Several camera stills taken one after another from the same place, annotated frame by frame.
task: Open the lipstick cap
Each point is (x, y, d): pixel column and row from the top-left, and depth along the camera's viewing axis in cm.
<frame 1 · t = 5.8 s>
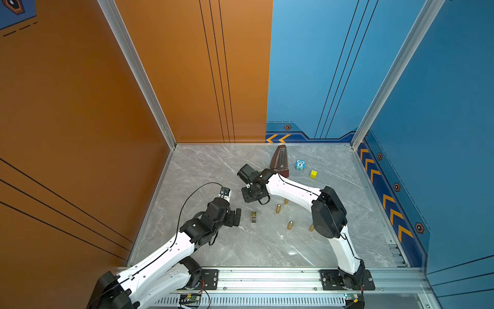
left hand: (231, 205, 82), fingers open
right hand: (248, 197, 91), fingers closed
dark red metronome: (279, 161, 100), point 11 cm above the table
blue owl toy: (300, 165, 111), point 2 cm above the table
yellow green cube: (313, 174, 105), point 3 cm above the table
gold black square box: (253, 216, 89), point 4 cm above the table
gold lipstick centre: (278, 208, 91), point 4 cm above the table
gold lipstick front left: (290, 225, 85), point 4 cm above the table

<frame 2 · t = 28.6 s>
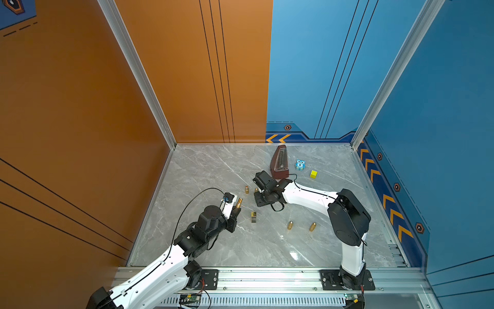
left hand: (238, 206, 80), fingers closed
right hand: (258, 199, 92), fingers closed
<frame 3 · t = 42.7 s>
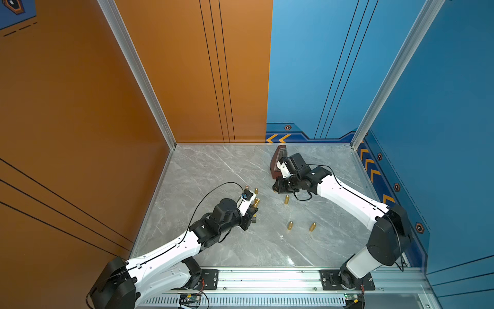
left hand: (255, 205, 78), fingers closed
right hand: (274, 187, 83), fingers closed
gold lipstick near metronome: (287, 199, 94), point 4 cm above the table
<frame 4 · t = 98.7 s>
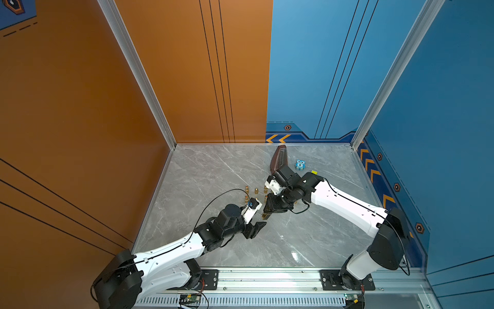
left hand: (260, 215, 78), fingers open
right hand: (265, 210, 76), fingers closed
